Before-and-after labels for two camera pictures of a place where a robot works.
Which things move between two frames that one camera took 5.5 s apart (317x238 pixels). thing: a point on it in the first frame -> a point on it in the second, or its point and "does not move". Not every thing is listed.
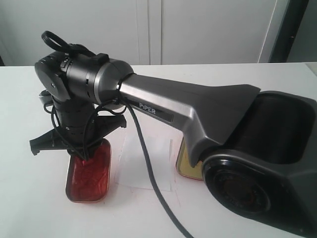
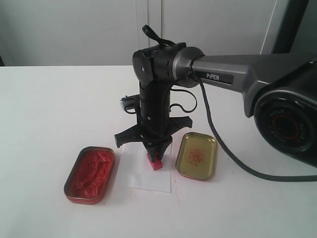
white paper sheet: [132, 169] does not move
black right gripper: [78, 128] -> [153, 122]
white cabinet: [141, 32] does not move
